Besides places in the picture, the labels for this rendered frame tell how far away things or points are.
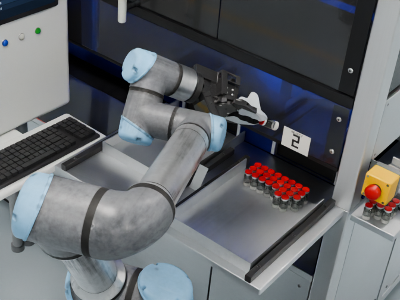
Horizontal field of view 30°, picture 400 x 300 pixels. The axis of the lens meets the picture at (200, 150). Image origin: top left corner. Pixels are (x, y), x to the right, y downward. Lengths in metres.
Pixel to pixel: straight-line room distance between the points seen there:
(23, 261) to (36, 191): 1.89
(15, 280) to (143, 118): 1.61
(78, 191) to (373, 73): 0.88
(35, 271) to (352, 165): 1.53
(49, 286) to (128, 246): 1.81
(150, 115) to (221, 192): 0.56
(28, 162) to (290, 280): 0.85
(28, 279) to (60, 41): 1.05
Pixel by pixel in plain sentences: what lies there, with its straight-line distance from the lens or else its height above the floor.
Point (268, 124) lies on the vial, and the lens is 1.74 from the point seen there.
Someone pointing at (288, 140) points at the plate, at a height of 1.01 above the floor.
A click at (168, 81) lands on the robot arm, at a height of 1.35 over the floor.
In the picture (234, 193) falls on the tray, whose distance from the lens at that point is 2.04.
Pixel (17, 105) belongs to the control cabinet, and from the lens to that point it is 2.37.
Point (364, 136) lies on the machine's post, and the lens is 1.91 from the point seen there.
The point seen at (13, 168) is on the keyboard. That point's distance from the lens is 2.20.
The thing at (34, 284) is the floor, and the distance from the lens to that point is 3.01.
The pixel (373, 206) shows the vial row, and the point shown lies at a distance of 2.04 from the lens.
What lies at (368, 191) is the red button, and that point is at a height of 1.00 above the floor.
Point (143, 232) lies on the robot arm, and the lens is 1.20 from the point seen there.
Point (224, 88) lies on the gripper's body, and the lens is 1.65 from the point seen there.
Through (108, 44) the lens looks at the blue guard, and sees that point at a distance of 2.38.
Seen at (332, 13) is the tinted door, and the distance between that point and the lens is 1.85.
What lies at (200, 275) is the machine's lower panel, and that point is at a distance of 2.56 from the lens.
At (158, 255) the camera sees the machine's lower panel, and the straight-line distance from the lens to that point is 2.66.
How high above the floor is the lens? 2.13
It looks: 35 degrees down
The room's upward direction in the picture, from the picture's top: 6 degrees clockwise
